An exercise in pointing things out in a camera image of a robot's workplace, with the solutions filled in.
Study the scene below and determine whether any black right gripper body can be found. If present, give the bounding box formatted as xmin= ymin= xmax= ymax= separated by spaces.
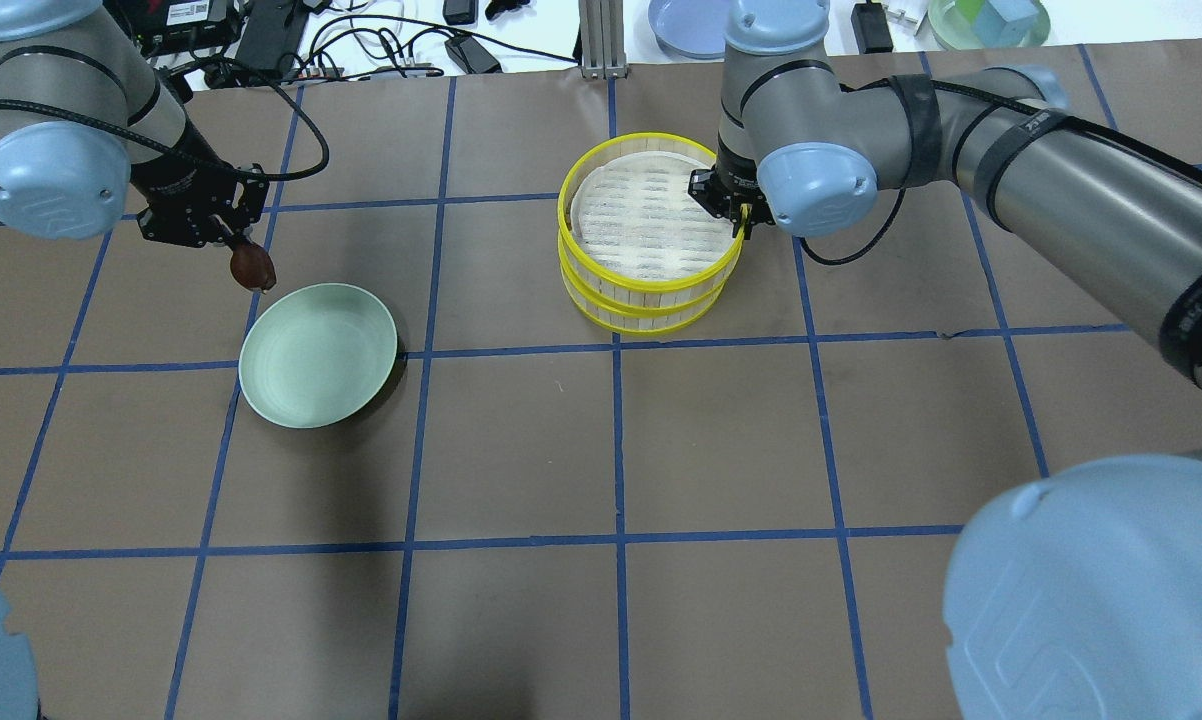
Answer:
xmin=688 ymin=150 xmax=762 ymax=224

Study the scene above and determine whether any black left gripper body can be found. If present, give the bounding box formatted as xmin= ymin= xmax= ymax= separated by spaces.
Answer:
xmin=139 ymin=155 xmax=269 ymax=249

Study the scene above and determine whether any brown steamed bun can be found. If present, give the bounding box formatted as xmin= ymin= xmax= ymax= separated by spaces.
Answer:
xmin=230 ymin=240 xmax=276 ymax=293

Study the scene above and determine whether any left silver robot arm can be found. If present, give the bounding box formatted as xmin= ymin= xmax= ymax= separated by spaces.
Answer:
xmin=0 ymin=1 xmax=276 ymax=292

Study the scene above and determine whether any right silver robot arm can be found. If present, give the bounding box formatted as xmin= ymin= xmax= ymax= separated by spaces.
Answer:
xmin=689 ymin=1 xmax=1202 ymax=719

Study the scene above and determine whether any light green plate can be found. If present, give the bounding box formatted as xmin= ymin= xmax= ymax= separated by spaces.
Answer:
xmin=237 ymin=282 xmax=399 ymax=429

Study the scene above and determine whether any blue plate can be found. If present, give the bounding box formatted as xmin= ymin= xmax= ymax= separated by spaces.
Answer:
xmin=645 ymin=1 xmax=732 ymax=60

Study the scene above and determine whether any black power adapter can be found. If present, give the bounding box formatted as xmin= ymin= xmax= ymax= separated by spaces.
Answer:
xmin=851 ymin=1 xmax=894 ymax=55

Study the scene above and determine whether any green bowl with sponges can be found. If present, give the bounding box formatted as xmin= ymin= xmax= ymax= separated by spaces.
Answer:
xmin=927 ymin=1 xmax=1052 ymax=50

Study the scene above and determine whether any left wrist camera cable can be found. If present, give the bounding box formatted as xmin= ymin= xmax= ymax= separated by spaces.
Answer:
xmin=0 ymin=55 xmax=331 ymax=183

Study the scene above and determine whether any aluminium frame post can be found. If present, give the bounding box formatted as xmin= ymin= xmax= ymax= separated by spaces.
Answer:
xmin=577 ymin=1 xmax=629 ymax=79

